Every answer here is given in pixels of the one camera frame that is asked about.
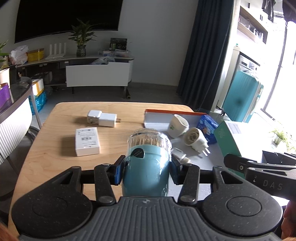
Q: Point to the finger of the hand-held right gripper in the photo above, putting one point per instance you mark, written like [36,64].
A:
[277,156]
[235,162]

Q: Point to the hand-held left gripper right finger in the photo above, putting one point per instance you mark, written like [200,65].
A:
[174,170]

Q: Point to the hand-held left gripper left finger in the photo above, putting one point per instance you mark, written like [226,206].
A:
[119,170]

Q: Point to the teal toothpick jar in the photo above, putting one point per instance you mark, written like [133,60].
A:
[145,166]

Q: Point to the white round socket adapter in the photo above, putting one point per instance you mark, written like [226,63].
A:
[195,139]

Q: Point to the white charger with prongs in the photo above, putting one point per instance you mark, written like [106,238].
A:
[107,119]

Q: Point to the white tray with orange rim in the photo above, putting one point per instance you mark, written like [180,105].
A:
[157,120]

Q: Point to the small white labelled charger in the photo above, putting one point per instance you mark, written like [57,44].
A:
[93,116]

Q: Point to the person's right hand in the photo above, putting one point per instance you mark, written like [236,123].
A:
[290,220]

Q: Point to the white plug in clear packaging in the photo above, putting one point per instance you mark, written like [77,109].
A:
[178,155]

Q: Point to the small spider plant pot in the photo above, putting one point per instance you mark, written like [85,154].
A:
[281,135]

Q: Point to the teal cardboard box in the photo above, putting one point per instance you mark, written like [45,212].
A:
[231,139]

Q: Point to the white flat cardboard box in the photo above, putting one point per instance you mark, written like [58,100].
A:
[87,141]

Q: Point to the white adapter with green leaf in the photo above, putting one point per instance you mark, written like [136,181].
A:
[177,126]

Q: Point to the teal suitcase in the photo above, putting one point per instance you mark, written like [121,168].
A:
[242,97]

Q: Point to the black roll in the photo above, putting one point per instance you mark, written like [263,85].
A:
[127,93]

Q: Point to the white washing machine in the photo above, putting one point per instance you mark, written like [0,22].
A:
[247,62]

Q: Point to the white television cabinet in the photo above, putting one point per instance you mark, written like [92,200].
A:
[97,71]

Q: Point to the blue plastic bag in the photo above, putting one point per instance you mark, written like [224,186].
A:
[39,100]

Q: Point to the clear plastic bag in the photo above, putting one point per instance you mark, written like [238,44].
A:
[103,60]

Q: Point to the dark blue curtain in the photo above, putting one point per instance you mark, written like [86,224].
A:
[203,53]

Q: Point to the white ribbed round counter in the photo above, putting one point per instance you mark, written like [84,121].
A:
[13,125]

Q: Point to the white and yellow carton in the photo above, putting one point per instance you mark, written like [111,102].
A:
[38,86]

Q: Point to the clear storage boxes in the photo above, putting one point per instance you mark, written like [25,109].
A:
[113,53]

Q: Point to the black and green box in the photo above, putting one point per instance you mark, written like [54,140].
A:
[118,44]

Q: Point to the white router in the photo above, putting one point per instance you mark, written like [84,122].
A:
[56,51]

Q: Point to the purple box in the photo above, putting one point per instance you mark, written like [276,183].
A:
[4,97]

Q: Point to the potted plant in dark vase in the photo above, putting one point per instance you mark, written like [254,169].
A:
[81,37]

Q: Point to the yellow box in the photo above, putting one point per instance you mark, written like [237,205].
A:
[35,54]

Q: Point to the dark hanging garment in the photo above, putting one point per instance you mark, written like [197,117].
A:
[268,9]

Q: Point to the paper cup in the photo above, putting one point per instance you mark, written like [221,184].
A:
[4,75]

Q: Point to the white plastic bag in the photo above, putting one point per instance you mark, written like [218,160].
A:
[18,54]

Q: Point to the black television screen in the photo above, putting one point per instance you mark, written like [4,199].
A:
[67,16]

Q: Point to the leafy green plant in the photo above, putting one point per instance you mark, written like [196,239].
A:
[3,53]

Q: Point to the wall shelf with glassware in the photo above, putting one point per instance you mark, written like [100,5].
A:
[252,23]

